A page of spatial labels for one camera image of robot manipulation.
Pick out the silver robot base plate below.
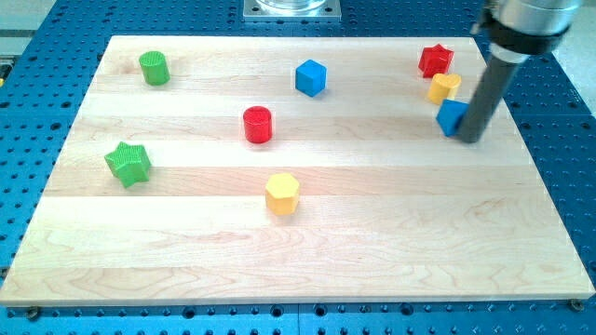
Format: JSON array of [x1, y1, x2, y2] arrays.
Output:
[[242, 0, 342, 21]]

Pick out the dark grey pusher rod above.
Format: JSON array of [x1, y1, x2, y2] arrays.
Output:
[[456, 57, 520, 143]]

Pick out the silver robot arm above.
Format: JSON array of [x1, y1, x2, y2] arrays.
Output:
[[456, 0, 583, 143]]

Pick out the green star block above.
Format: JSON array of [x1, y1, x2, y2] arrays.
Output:
[[104, 141, 151, 188]]

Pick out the red cylinder block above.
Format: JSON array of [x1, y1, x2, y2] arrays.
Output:
[[243, 106, 273, 143]]

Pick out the light wooden board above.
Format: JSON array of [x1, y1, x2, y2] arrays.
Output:
[[1, 35, 594, 307]]

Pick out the blue triangle block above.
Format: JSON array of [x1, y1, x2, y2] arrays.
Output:
[[436, 99, 468, 137]]

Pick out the yellow hexagon block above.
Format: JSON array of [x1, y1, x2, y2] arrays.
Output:
[[265, 173, 300, 215]]

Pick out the red star block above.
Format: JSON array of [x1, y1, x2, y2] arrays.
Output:
[[418, 44, 454, 78]]

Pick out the blue cube block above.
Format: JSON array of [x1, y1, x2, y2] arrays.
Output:
[[295, 60, 327, 98]]

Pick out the green cylinder block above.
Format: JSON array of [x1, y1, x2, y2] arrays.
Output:
[[139, 50, 170, 86]]

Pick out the yellow heart block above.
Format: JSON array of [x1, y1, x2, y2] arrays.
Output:
[[427, 74, 462, 105]]

